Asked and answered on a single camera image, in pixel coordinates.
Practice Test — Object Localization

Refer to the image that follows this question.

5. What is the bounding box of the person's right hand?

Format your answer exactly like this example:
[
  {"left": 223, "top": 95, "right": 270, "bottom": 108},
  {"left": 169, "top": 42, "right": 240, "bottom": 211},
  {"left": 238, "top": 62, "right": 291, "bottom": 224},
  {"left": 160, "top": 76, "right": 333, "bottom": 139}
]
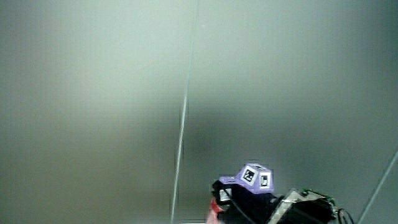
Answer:
[{"left": 211, "top": 162, "right": 279, "bottom": 224}]

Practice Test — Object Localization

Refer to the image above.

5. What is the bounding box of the red coca cola can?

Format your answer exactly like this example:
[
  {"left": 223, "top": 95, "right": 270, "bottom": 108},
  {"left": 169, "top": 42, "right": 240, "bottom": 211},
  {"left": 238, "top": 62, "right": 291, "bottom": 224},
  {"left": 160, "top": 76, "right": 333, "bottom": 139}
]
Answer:
[{"left": 205, "top": 198, "right": 225, "bottom": 224}]

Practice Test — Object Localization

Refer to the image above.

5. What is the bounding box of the black cable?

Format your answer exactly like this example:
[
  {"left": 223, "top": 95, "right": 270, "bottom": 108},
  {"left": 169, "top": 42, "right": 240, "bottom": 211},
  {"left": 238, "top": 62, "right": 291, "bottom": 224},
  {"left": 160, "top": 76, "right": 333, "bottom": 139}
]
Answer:
[{"left": 336, "top": 208, "right": 355, "bottom": 224}]

